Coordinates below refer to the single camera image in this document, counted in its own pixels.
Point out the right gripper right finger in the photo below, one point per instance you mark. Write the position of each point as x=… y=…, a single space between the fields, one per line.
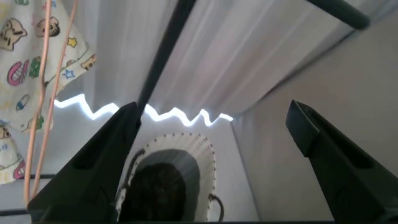
x=348 y=174

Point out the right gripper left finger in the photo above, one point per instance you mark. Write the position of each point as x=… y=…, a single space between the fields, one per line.
x=87 y=174

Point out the pink clothes hanger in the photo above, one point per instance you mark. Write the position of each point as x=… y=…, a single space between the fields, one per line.
x=47 y=37

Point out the cream printed garment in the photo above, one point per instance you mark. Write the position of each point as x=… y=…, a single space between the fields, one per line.
x=18 y=40

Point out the white laundry basket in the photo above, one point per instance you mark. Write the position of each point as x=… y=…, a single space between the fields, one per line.
x=192 y=146

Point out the black clothes rack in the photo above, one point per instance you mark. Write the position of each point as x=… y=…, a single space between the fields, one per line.
x=168 y=43

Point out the white curtain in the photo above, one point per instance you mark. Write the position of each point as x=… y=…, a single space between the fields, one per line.
x=217 y=56

